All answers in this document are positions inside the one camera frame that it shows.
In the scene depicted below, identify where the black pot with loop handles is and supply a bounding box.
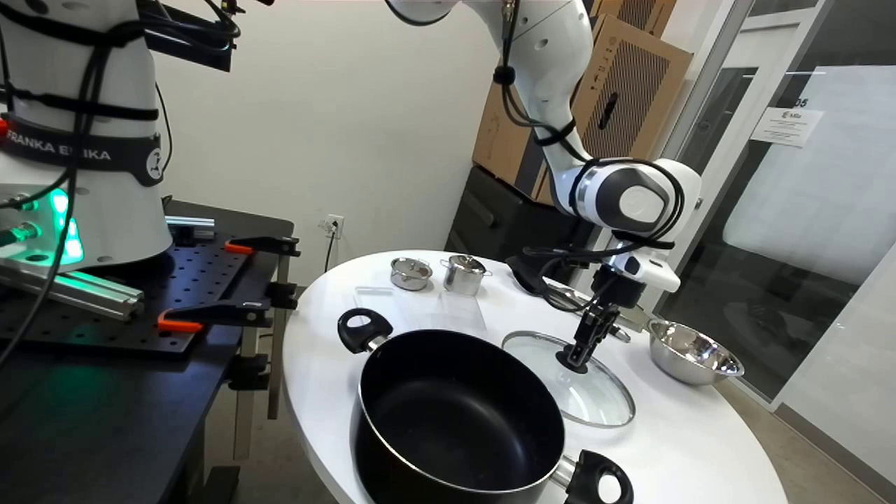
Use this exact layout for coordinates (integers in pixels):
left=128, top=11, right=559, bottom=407
left=333, top=304, right=639, bottom=504

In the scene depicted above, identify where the cardboard box with handle hole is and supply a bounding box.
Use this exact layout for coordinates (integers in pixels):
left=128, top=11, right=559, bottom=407
left=575, top=14, right=698, bottom=161

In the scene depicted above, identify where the black breadboard plate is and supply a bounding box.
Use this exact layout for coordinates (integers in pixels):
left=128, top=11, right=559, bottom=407
left=0, top=239, right=260, bottom=358

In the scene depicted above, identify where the steel mixing bowl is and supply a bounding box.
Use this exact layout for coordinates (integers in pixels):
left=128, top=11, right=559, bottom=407
left=648, top=315, right=747, bottom=388

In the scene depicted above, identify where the black camera bracket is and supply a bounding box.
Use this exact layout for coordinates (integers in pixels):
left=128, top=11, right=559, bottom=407
left=138, top=0, right=243, bottom=71

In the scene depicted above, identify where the glass door with grey frame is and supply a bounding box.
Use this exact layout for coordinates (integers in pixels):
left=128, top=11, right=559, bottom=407
left=597, top=0, right=896, bottom=403

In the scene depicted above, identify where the white paper door sign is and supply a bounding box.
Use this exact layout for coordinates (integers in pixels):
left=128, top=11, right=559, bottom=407
left=751, top=104, right=825, bottom=147

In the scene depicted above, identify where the black work table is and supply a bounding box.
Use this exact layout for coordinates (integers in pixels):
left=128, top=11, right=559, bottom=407
left=0, top=195, right=302, bottom=504

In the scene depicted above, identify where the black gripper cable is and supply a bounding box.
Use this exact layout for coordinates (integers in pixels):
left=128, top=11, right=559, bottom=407
left=498, top=0, right=688, bottom=315

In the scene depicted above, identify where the glass lid with black knob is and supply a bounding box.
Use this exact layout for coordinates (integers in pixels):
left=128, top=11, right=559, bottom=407
left=498, top=328, right=639, bottom=430

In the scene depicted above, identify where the plain cardboard box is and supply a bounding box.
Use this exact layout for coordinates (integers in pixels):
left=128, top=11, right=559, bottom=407
left=471, top=81, right=562, bottom=204

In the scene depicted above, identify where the black cabinet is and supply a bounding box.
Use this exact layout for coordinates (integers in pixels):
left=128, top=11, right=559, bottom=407
left=446, top=164, right=600, bottom=281

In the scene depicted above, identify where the orange handled bar clamp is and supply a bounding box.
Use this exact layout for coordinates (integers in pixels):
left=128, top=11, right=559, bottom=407
left=221, top=232, right=302, bottom=259
left=155, top=297, right=299, bottom=339

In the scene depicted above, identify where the small steel cup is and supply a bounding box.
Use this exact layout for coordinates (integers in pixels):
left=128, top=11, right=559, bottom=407
left=440, top=248, right=489, bottom=300

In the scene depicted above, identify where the small open steel pot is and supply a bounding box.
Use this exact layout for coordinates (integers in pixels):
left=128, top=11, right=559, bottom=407
left=386, top=253, right=436, bottom=293

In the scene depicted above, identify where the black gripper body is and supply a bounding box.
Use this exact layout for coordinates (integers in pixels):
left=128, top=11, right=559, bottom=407
left=586, top=265, right=650, bottom=315

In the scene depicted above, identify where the aluminium rail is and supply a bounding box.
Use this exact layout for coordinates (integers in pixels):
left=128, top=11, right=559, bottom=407
left=0, top=253, right=148, bottom=322

